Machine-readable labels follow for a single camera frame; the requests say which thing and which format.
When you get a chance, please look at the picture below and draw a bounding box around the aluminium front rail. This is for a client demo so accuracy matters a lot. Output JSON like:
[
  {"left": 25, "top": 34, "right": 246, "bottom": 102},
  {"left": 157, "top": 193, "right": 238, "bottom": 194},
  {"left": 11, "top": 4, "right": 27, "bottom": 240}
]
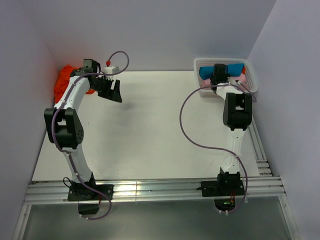
[{"left": 23, "top": 176, "right": 286, "bottom": 205}]

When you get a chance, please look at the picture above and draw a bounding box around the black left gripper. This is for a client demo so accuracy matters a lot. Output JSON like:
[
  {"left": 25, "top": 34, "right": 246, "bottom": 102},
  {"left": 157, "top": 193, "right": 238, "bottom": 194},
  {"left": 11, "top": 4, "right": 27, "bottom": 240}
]
[{"left": 91, "top": 76, "right": 123, "bottom": 103}]

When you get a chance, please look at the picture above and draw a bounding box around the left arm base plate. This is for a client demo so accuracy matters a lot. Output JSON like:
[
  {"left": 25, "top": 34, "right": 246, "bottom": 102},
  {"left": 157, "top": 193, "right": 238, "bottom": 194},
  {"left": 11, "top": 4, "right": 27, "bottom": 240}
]
[{"left": 67, "top": 183, "right": 114, "bottom": 202}]

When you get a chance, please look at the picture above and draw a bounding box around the white plastic basket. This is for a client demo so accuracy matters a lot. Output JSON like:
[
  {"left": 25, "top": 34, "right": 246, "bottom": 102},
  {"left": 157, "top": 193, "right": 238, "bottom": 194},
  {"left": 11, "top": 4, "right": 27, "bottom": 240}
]
[{"left": 193, "top": 57, "right": 258, "bottom": 93}]

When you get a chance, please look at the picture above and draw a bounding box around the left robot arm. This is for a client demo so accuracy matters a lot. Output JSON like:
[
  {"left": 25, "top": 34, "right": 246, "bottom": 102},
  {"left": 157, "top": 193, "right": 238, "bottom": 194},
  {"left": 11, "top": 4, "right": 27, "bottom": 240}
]
[{"left": 44, "top": 59, "right": 123, "bottom": 200}]

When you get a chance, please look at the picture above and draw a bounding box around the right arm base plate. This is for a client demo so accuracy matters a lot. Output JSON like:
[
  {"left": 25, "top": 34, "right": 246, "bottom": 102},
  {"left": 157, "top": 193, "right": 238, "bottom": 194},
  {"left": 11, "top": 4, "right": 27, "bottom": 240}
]
[{"left": 196, "top": 180, "right": 245, "bottom": 197}]

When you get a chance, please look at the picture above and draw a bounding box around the aluminium rail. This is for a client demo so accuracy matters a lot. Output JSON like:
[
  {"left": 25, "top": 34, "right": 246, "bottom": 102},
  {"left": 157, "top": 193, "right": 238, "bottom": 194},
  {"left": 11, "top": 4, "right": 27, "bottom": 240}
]
[
  {"left": 23, "top": 176, "right": 286, "bottom": 205},
  {"left": 248, "top": 117, "right": 274, "bottom": 177}
]

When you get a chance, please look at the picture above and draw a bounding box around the aluminium right rail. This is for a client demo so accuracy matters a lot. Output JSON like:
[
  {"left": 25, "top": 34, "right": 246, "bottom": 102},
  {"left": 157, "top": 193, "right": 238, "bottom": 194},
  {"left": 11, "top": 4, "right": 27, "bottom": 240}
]
[{"left": 248, "top": 117, "right": 274, "bottom": 177}]

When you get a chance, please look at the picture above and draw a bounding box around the rolled pink t shirt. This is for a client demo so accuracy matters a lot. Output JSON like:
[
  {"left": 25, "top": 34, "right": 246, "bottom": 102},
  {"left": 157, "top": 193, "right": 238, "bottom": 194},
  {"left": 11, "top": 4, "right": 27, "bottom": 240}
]
[{"left": 201, "top": 73, "right": 249, "bottom": 88}]

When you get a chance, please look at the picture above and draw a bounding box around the crumpled orange t shirt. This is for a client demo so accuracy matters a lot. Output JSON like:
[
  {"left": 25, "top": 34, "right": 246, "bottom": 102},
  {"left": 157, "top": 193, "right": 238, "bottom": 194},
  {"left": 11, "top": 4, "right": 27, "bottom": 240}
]
[{"left": 53, "top": 64, "right": 95, "bottom": 103}]

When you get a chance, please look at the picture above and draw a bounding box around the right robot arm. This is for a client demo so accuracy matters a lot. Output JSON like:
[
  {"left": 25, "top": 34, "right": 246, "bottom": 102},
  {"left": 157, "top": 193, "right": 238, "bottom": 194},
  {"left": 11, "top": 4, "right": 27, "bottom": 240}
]
[{"left": 210, "top": 63, "right": 253, "bottom": 195}]

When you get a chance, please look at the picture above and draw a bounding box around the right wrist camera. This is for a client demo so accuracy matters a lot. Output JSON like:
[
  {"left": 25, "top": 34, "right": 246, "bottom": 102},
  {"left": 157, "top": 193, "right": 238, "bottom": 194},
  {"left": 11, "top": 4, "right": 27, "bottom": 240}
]
[{"left": 228, "top": 77, "right": 243, "bottom": 86}]

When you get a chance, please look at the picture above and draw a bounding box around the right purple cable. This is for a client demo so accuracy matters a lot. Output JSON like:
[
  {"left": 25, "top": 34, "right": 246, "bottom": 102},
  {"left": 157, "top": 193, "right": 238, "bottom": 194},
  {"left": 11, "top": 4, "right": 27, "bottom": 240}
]
[{"left": 179, "top": 82, "right": 258, "bottom": 215}]

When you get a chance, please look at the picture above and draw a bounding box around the blue t shirt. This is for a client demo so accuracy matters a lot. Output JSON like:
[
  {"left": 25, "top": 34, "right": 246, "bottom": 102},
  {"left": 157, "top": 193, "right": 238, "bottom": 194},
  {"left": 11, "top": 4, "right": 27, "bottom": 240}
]
[{"left": 199, "top": 63, "right": 245, "bottom": 80}]

